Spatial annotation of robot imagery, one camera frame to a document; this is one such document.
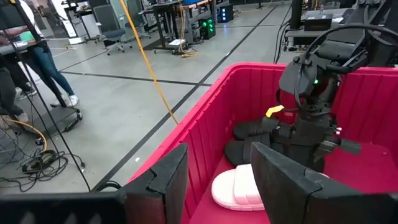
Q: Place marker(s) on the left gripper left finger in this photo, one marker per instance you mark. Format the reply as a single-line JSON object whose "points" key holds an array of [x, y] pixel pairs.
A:
{"points": [[168, 186]]}

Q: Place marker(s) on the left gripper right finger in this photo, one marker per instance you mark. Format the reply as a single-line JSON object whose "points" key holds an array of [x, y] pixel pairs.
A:
{"points": [[289, 199]]}

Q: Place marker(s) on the pink slide sandal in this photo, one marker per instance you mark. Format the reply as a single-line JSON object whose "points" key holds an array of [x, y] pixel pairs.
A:
{"points": [[236, 186]]}

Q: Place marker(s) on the black slide sandal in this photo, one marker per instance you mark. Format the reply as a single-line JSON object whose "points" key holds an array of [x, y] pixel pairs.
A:
{"points": [[237, 152], [248, 129]]}

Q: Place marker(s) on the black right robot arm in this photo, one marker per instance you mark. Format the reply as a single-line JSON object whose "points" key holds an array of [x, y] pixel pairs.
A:
{"points": [[298, 77]]}

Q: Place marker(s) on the red plastic bin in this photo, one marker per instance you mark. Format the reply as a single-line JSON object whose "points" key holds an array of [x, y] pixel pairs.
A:
{"points": [[217, 118]]}

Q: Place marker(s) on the yellow tape tag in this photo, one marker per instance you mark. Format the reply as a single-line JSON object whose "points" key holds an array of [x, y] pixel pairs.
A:
{"points": [[273, 110]]}

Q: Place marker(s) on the black electronics box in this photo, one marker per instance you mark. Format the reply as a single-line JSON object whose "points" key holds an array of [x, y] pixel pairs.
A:
{"points": [[317, 22]]}

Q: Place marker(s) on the black stand pole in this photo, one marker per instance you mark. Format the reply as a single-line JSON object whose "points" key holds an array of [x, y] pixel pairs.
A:
{"points": [[296, 14]]}

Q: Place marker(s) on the white box on floor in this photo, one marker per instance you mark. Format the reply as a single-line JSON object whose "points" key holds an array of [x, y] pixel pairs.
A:
{"points": [[177, 42]]}

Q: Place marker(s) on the computer tower green lights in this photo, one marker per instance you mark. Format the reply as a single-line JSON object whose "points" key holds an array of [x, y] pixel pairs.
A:
{"points": [[206, 29]]}

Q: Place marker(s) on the computer tower blue lights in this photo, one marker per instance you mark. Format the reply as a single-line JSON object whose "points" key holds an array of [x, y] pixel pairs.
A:
{"points": [[225, 14]]}

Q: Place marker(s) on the black desk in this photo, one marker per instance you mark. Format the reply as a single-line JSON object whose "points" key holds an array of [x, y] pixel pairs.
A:
{"points": [[160, 31]]}

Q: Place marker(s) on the grey office chair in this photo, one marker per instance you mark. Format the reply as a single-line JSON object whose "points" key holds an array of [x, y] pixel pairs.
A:
{"points": [[109, 21], [136, 15]]}

